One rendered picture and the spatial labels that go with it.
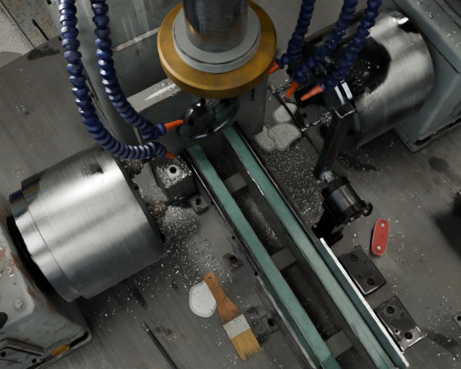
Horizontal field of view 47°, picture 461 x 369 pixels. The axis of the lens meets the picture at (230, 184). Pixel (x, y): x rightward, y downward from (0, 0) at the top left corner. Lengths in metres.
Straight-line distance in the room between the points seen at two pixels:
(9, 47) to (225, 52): 1.47
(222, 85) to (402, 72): 0.42
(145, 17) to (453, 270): 0.86
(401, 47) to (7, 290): 0.81
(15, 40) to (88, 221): 1.36
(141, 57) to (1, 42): 1.17
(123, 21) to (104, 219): 0.35
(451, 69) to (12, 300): 0.89
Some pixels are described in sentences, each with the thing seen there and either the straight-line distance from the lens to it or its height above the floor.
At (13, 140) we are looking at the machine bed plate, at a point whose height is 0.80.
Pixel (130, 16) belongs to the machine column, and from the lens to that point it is 1.00.
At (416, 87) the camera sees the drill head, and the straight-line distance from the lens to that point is 1.10.
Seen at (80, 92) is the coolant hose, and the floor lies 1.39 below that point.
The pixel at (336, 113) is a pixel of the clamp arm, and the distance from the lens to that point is 0.86.
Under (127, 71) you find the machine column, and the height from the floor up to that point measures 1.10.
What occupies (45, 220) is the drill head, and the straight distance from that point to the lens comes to 0.92.
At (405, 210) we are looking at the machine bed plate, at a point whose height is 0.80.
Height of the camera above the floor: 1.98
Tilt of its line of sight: 67 degrees down
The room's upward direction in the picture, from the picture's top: 1 degrees counter-clockwise
